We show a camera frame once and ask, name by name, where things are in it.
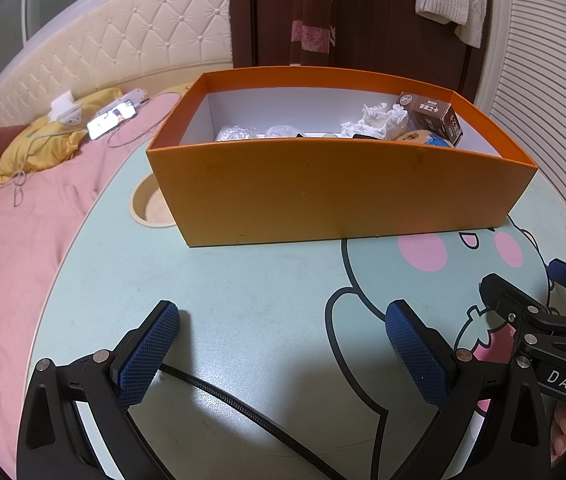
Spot pink blanket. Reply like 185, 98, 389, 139
0, 92, 186, 480

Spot clear glass ball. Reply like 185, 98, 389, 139
265, 124, 300, 140

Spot white power strip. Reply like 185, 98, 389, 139
118, 87, 150, 108

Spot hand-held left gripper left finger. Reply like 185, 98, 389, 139
15, 300, 181, 480

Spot striped red scarf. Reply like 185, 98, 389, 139
289, 0, 338, 67

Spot crumpled white tissue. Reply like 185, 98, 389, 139
340, 102, 410, 140

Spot plain yellow pillow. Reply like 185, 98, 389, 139
0, 87, 124, 184

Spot clear bubble wrap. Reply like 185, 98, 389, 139
215, 125, 258, 143

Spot dark brown door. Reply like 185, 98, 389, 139
230, 0, 494, 106

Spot cartoon print desktop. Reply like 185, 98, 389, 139
25, 145, 566, 480

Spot brown card box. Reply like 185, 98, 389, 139
397, 91, 464, 148

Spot grey cable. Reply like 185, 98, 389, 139
108, 105, 184, 148

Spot orange cardboard box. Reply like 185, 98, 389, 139
145, 66, 538, 248

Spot cream tufted headboard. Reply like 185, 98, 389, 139
0, 0, 234, 126

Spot white cable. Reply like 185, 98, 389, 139
10, 125, 86, 207

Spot black braided cable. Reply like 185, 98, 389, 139
159, 364, 348, 480

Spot white tissue boxes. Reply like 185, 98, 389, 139
55, 107, 86, 128

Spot tan cartoon figure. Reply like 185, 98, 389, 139
395, 129, 456, 148

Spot white ribbed panel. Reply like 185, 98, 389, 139
473, 0, 566, 261

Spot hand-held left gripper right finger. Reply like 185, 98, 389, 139
385, 300, 556, 480

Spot white charger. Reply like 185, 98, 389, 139
50, 91, 78, 113

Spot person's right hand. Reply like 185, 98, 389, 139
550, 402, 566, 466

